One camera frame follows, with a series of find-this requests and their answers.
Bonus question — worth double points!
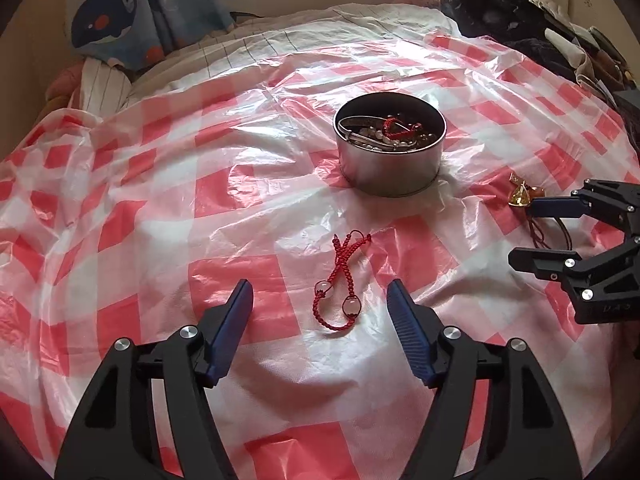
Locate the red cord bracelet pale beads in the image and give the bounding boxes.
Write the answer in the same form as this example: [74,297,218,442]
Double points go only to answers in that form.
[312,230,373,331]

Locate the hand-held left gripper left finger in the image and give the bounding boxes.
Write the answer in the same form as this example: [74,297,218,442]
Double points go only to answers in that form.
[54,279,254,480]

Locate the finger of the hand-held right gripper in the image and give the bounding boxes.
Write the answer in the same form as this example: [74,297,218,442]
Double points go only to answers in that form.
[508,235,640,302]
[531,179,640,239]

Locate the whale print curtain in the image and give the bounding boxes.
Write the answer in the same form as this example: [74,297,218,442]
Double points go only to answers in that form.
[65,0,236,68]

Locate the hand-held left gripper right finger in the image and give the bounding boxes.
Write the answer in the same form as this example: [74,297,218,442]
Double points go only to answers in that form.
[386,279,584,480]

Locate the round metal tin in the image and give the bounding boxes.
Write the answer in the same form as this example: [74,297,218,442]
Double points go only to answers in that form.
[333,94,447,196]

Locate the white plastic object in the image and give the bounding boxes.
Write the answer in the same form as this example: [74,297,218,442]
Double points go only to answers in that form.
[544,27,583,56]

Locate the striped white quilt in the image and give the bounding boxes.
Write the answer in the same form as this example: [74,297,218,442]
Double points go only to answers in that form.
[80,2,463,111]

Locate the pile of dark clothes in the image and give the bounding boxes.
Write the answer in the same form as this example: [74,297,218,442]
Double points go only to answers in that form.
[440,0,591,81]

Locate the pink cloth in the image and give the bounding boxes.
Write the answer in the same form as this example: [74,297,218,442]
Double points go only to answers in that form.
[45,62,83,111]

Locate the white pearl bracelet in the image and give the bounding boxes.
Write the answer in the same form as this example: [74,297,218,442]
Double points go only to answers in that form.
[357,129,418,152]

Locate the red checkered plastic sheet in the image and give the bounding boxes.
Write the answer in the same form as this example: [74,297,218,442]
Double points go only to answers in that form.
[0,30,640,480]

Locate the amber pendant necklace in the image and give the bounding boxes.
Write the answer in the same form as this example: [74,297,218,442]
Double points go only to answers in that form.
[507,172,576,251]

